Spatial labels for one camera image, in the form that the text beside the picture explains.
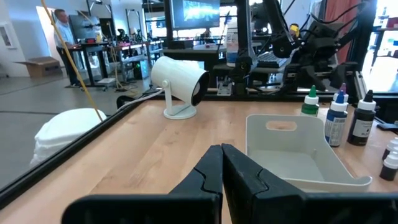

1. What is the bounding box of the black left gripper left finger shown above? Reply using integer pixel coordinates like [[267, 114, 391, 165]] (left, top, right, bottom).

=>
[[61, 144, 224, 224]]

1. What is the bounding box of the white projector cable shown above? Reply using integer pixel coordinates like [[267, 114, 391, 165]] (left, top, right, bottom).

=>
[[116, 88, 165, 112]]

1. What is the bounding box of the orange curtain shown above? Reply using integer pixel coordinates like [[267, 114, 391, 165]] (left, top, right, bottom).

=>
[[325, 0, 363, 65]]

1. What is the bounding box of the brown cardboard box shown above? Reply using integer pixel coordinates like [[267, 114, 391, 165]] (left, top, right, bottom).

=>
[[15, 56, 63, 78]]

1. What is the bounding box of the dark computer desk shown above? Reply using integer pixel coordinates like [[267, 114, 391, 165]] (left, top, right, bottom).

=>
[[160, 42, 295, 90]]

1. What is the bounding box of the black computer monitor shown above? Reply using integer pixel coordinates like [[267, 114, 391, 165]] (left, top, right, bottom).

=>
[[169, 0, 221, 30]]

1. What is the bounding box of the black-cap food coloring bottle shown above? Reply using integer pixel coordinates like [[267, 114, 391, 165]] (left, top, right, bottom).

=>
[[346, 90, 377, 147]]

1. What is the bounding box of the person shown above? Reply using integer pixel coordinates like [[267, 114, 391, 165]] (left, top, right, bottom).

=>
[[53, 8, 81, 88]]

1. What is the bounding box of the black box on desk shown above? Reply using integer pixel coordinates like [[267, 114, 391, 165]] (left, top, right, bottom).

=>
[[167, 39, 195, 50]]

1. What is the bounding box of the white wipes canister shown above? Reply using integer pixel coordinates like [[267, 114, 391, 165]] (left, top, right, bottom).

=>
[[226, 23, 239, 68]]

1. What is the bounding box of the white wall panel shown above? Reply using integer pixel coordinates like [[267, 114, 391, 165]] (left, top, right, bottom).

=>
[[0, 21, 18, 50]]

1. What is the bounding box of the purple-cap food coloring bottle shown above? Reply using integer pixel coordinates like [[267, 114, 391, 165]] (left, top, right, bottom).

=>
[[333, 82, 349, 103]]

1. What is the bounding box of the blue-cap food coloring bottle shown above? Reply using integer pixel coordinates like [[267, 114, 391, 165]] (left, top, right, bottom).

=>
[[324, 90, 349, 147]]

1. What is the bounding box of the yellow hanging cable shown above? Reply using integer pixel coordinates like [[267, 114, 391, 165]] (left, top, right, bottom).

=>
[[40, 0, 104, 123]]

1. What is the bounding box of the green-cap food coloring bottle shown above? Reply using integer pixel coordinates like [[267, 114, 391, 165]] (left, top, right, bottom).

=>
[[300, 85, 320, 118]]

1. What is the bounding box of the black backlit keyboard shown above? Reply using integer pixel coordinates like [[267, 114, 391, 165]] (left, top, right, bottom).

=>
[[256, 51, 292, 69]]

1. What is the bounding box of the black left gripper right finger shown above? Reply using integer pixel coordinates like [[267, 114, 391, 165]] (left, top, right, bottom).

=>
[[221, 143, 398, 224]]

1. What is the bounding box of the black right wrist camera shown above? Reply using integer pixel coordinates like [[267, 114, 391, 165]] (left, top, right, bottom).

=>
[[306, 21, 339, 47]]

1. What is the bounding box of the black background workbench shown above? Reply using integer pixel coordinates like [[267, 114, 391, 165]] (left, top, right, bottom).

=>
[[70, 39, 165, 88]]

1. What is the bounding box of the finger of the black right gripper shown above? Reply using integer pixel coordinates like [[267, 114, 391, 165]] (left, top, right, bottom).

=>
[[299, 67, 315, 92], [312, 67, 328, 92]]

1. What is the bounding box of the computer tower with lights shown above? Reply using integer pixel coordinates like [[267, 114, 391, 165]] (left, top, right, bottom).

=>
[[133, 58, 150, 80]]

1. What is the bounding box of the white bagged trash bin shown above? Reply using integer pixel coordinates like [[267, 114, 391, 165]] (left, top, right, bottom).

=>
[[30, 108, 108, 167]]

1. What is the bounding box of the large dark display screen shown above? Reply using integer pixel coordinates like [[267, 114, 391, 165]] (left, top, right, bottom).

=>
[[68, 14, 102, 42]]

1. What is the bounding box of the small dark dropper bottle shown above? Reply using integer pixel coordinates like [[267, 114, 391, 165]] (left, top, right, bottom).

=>
[[379, 151, 398, 182], [381, 136, 398, 161]]

